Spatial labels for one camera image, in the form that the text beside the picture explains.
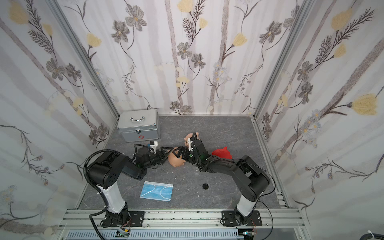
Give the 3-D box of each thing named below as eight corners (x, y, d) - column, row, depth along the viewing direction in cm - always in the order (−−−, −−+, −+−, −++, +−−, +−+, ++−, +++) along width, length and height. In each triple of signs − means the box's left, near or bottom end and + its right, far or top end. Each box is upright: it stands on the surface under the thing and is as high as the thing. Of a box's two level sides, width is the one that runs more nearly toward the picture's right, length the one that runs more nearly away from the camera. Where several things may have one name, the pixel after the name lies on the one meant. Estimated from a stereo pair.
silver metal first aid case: (123, 142, 107) (113, 128, 94) (130, 124, 118) (122, 109, 105) (159, 142, 107) (154, 128, 94) (162, 124, 118) (158, 109, 105)
